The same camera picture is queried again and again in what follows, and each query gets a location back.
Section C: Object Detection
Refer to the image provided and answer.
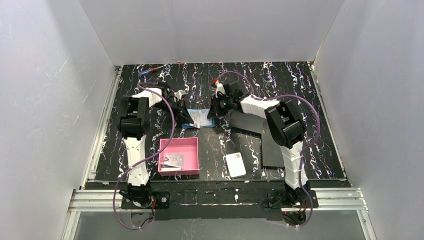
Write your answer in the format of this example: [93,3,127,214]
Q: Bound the single grey credit card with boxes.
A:
[189,112,201,129]

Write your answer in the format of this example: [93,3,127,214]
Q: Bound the blue leather card holder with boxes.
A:
[182,108,215,129]

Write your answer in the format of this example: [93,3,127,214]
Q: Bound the pink plastic tray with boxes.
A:
[158,137,200,177]

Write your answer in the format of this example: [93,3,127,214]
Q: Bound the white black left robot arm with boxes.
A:
[117,82,193,207]

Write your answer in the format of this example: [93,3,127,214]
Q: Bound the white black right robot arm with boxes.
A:
[207,79,310,205]

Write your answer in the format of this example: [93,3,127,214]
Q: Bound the loose VIP card in tray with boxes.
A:
[162,153,184,168]

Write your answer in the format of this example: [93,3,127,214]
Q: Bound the stack of grey cards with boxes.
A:
[160,165,182,172]

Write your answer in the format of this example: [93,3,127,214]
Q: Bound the white small box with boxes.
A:
[225,152,246,179]

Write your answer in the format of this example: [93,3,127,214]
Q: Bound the flat black rectangular box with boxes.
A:
[261,131,285,169]

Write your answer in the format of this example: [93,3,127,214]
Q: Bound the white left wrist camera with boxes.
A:
[173,89,187,102]

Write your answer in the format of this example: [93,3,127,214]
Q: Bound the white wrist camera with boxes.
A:
[173,89,187,102]
[212,78,226,98]

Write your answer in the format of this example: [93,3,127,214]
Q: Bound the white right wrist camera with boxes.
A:
[212,78,226,98]

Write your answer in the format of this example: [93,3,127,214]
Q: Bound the blue red handled screwdriver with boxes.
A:
[138,65,165,77]

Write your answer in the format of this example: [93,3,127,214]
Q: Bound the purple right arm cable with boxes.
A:
[215,70,322,229]

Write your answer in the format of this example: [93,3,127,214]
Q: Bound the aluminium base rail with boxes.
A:
[62,187,376,240]

